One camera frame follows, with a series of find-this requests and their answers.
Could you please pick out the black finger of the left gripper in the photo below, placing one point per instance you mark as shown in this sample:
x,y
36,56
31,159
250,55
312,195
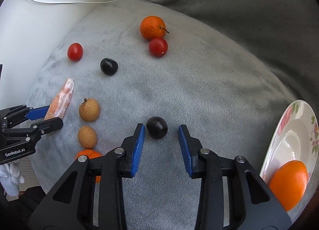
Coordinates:
x,y
43,127

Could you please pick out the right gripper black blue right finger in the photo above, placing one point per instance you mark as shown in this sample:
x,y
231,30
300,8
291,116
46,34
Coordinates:
x,y
233,195

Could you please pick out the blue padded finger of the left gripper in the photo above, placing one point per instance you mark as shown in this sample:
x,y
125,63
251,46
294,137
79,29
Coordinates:
x,y
16,115

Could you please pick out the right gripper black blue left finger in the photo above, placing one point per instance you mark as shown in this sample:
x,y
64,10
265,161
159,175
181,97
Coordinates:
x,y
89,195

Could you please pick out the peeled pomelo segment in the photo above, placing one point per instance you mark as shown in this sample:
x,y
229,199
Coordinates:
x,y
61,101

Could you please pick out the brown longan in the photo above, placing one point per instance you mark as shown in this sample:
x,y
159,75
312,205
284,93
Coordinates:
x,y
87,137
89,110

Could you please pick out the small mandarin orange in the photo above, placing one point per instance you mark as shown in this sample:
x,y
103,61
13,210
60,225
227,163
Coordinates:
x,y
90,153

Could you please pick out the red cherry tomato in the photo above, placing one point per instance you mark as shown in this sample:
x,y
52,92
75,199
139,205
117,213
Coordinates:
x,y
75,52
158,47

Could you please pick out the dark plum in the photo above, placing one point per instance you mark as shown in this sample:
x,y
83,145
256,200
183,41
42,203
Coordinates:
x,y
108,66
157,127

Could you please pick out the mandarin with stem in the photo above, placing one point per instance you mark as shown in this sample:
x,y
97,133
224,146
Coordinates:
x,y
153,27

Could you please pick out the white gloved hand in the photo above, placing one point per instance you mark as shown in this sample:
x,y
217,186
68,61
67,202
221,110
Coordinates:
x,y
11,177

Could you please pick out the large orange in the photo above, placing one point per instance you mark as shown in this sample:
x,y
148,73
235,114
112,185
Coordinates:
x,y
289,183

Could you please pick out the floral white plate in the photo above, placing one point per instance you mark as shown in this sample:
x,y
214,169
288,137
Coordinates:
x,y
295,138

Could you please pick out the dark grey back cushion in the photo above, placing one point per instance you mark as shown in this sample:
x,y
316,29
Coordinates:
x,y
281,33

